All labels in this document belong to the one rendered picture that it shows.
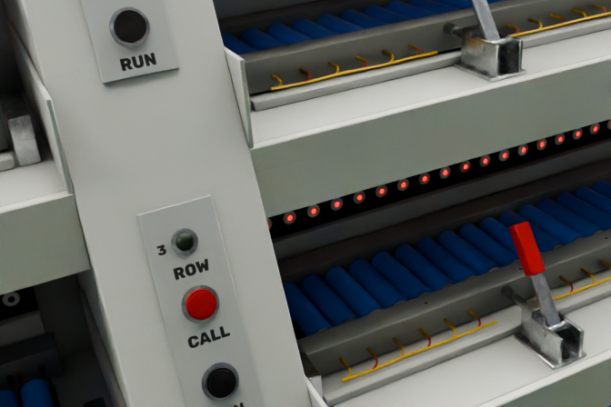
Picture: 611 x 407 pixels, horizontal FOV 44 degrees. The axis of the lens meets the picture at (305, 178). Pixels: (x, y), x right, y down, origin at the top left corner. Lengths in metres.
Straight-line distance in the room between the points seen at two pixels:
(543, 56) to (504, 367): 0.21
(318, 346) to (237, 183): 0.14
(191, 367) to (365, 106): 0.18
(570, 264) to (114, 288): 0.35
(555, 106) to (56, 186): 0.31
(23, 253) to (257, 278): 0.12
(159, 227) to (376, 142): 0.14
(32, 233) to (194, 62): 0.12
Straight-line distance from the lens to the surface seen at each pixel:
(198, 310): 0.40
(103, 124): 0.40
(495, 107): 0.49
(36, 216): 0.40
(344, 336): 0.51
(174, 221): 0.40
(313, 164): 0.43
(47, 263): 0.41
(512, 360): 0.54
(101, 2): 0.40
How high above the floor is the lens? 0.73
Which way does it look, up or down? 5 degrees down
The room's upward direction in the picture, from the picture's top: 13 degrees counter-clockwise
